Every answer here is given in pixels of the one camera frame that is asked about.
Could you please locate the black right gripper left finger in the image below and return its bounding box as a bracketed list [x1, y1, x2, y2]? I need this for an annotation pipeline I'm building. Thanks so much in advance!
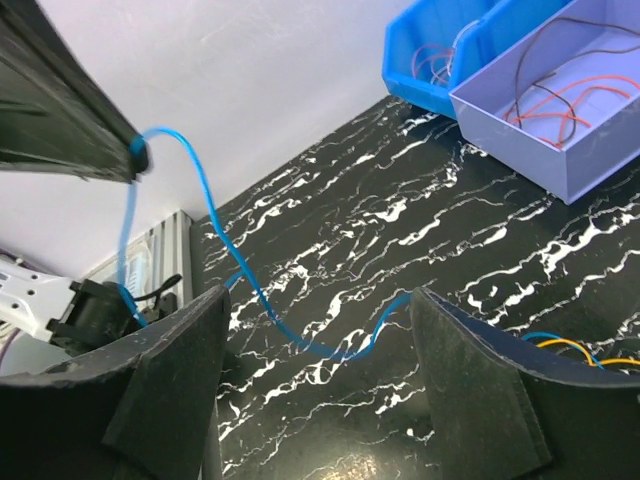
[1, 286, 231, 479]

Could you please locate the white cable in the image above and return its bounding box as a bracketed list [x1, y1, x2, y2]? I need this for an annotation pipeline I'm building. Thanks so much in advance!
[439, 19, 484, 86]

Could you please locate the blue cable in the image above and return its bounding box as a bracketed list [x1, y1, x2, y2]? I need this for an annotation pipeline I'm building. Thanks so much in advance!
[115, 127, 606, 371]

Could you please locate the brown cable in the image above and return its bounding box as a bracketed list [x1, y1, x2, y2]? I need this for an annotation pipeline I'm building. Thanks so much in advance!
[509, 14, 640, 149]

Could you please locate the orange cable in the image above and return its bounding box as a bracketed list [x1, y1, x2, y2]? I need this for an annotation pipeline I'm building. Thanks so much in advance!
[502, 74, 640, 149]

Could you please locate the pink cable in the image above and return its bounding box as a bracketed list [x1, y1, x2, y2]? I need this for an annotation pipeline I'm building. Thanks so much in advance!
[412, 43, 456, 86]

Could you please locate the lavender plastic box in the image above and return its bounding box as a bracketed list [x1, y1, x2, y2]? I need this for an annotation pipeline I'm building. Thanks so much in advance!
[450, 0, 639, 204]

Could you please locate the yellow cable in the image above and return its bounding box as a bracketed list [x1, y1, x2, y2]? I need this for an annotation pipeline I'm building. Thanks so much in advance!
[534, 338, 640, 369]

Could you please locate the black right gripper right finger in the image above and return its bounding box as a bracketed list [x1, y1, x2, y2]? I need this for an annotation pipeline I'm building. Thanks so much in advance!
[410, 287, 639, 479]

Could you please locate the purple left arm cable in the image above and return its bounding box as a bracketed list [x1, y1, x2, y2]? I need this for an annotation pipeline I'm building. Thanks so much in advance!
[0, 327, 21, 374]

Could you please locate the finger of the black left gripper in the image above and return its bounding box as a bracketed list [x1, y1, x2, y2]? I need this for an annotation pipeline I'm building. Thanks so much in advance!
[1, 1, 150, 183]

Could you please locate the blue plastic bin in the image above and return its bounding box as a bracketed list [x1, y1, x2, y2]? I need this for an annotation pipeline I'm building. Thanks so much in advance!
[382, 1, 536, 119]

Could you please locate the aluminium frame rail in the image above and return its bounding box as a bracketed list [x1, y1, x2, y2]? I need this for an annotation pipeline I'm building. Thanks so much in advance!
[84, 209, 194, 306]

